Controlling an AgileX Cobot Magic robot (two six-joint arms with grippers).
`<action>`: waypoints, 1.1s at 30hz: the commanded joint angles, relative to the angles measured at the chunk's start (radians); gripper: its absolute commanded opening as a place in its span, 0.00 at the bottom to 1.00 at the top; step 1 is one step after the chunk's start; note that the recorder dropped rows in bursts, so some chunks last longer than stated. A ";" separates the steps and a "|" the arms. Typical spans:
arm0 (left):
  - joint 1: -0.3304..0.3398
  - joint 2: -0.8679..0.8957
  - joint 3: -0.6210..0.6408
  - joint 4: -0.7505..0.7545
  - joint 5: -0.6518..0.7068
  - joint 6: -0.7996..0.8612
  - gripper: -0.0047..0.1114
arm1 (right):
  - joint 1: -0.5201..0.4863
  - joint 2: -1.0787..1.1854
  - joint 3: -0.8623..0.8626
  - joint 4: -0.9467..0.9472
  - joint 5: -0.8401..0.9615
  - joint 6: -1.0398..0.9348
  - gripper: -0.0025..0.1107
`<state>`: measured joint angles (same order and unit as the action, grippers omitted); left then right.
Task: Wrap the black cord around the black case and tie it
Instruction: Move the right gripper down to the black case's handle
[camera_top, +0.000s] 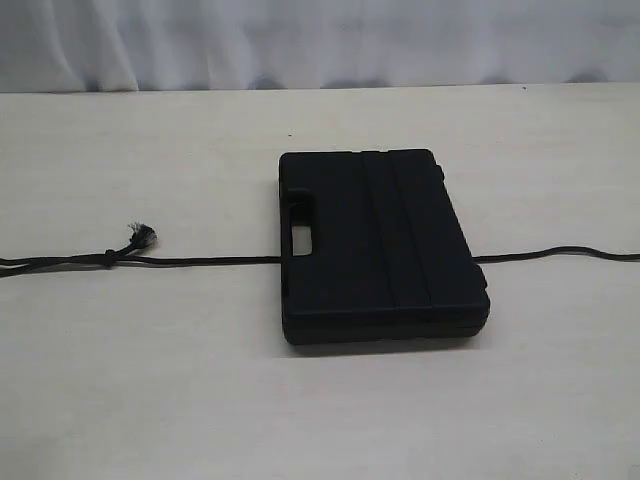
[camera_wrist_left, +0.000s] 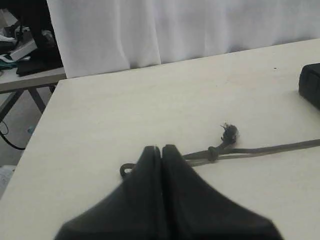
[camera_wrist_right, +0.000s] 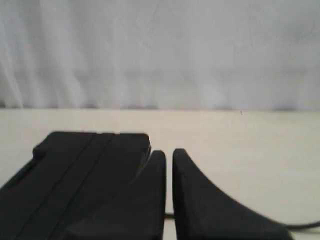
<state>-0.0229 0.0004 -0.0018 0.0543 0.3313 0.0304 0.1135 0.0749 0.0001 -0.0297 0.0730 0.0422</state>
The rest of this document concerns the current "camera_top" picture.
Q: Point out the black plastic carrying case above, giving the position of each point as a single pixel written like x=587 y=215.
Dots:
x=371 y=249

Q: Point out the white backdrop curtain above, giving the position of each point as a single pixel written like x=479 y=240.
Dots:
x=93 y=46

